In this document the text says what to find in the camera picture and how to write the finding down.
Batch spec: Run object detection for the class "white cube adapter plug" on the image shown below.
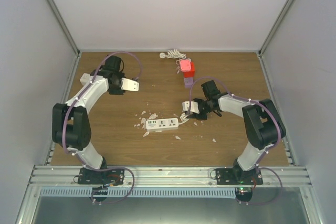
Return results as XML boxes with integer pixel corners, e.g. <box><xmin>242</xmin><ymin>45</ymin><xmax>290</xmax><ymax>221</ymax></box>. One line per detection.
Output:
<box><xmin>80</xmin><ymin>73</ymin><xmax>91</xmax><ymax>86</ymax></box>

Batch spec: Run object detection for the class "white power strip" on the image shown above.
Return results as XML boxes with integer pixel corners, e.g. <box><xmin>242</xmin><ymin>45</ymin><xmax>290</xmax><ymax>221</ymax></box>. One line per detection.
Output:
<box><xmin>145</xmin><ymin>118</ymin><xmax>179</xmax><ymax>132</ymax></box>

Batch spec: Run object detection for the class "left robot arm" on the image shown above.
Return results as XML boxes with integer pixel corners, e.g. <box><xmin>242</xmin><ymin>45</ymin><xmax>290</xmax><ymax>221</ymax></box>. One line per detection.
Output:
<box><xmin>52</xmin><ymin>54</ymin><xmax>125</xmax><ymax>184</ymax></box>

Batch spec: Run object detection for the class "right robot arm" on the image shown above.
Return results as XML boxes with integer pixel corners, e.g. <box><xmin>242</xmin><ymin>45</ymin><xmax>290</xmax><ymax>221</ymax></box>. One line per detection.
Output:
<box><xmin>184</xmin><ymin>79</ymin><xmax>286</xmax><ymax>185</ymax></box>

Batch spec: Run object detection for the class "purple plug adapter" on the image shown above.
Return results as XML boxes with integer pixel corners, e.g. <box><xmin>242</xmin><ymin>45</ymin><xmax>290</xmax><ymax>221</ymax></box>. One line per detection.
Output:
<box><xmin>183</xmin><ymin>77</ymin><xmax>194</xmax><ymax>88</ymax></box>

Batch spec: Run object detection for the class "red plug block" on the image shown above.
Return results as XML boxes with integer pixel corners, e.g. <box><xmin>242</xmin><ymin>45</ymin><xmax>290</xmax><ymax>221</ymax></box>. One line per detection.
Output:
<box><xmin>183</xmin><ymin>62</ymin><xmax>195</xmax><ymax>78</ymax></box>

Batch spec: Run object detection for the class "pink cube socket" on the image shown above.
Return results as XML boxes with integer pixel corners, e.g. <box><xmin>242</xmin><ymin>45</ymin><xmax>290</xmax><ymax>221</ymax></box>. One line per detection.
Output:
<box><xmin>179</xmin><ymin>60</ymin><xmax>192</xmax><ymax>72</ymax></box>

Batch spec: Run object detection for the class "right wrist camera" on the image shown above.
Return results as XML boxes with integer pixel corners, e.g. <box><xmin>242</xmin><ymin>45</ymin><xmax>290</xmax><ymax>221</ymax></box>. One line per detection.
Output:
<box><xmin>182</xmin><ymin>101</ymin><xmax>199</xmax><ymax>114</ymax></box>

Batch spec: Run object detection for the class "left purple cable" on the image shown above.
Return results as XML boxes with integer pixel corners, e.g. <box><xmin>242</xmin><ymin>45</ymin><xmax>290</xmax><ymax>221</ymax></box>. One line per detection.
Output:
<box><xmin>62</xmin><ymin>51</ymin><xmax>143</xmax><ymax>205</ymax></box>

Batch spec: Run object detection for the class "white coiled cable with plug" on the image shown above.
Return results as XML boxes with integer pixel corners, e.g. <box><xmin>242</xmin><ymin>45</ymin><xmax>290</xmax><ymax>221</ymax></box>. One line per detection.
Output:
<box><xmin>159</xmin><ymin>48</ymin><xmax>187</xmax><ymax>60</ymax></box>

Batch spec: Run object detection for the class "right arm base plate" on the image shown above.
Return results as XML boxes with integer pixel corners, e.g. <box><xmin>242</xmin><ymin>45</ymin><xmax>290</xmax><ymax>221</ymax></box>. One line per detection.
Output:
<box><xmin>215</xmin><ymin>167</ymin><xmax>263</xmax><ymax>186</ymax></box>

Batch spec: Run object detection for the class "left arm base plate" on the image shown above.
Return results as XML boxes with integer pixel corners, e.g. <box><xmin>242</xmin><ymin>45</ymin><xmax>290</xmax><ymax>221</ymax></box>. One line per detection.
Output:
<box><xmin>74</xmin><ymin>168</ymin><xmax>124</xmax><ymax>186</ymax></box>

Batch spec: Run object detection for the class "slotted cable duct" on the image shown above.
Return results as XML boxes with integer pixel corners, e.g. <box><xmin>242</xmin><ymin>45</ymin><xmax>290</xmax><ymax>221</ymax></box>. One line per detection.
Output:
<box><xmin>40</xmin><ymin>187</ymin><xmax>236</xmax><ymax>199</ymax></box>

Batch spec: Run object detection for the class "aluminium rail frame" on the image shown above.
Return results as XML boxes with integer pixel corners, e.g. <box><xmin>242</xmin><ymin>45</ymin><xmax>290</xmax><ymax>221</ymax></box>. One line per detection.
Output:
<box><xmin>16</xmin><ymin>165</ymin><xmax>323</xmax><ymax>223</ymax></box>

